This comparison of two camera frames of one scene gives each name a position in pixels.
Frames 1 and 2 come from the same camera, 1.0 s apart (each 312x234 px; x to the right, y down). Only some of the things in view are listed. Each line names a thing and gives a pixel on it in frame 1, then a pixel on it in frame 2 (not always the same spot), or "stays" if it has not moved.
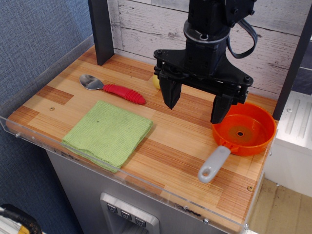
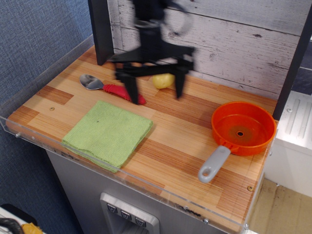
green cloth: [107, 134] stays
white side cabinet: [289, 165] stays
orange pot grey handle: [248, 129] stays
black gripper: [203, 64] -> [152, 55]
